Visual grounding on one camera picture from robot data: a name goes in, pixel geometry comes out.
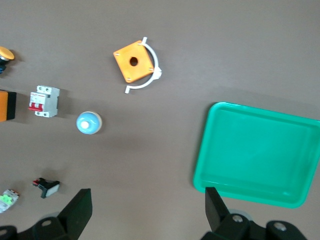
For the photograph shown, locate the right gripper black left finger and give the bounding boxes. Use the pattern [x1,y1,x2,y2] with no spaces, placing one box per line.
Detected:
[0,188,93,240]

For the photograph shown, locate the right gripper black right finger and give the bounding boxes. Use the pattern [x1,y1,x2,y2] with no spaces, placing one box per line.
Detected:
[199,186,309,240]

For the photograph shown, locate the grey circuit breaker red switches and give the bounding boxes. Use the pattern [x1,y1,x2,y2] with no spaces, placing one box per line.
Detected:
[27,84,61,118]

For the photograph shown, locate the small black red part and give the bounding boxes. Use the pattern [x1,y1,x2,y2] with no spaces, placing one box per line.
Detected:
[31,177,61,200]

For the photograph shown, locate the green white contact block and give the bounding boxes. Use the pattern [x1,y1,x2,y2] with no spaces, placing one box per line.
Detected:
[0,189,21,214]

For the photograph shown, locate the green plastic tray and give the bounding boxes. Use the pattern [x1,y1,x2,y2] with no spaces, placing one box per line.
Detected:
[192,101,320,210]

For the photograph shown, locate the blue dome buzzer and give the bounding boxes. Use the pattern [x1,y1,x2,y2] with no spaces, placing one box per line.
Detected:
[75,111,103,135]

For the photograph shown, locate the orange button box with hole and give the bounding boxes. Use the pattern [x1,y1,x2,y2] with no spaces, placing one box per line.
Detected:
[0,90,17,123]
[112,40,155,84]

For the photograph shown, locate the yellow mushroom push button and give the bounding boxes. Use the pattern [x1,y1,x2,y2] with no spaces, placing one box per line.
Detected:
[0,46,15,76]

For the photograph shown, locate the brown table mat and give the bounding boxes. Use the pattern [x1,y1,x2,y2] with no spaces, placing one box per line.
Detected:
[0,0,320,240]

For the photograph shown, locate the white half-ring pipe clamp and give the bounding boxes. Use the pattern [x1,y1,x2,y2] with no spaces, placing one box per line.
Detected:
[124,36,163,95]

